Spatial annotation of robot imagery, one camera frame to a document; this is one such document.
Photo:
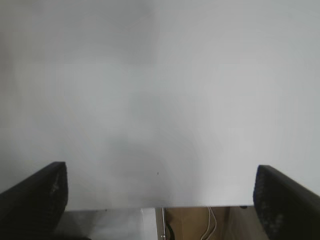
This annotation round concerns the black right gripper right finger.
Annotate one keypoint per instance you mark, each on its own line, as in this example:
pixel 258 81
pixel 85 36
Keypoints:
pixel 290 210

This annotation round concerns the metal table leg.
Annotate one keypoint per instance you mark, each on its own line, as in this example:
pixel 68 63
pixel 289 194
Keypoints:
pixel 160 225

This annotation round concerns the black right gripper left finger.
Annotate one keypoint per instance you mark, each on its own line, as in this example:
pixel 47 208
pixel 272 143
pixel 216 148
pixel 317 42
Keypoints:
pixel 30 207

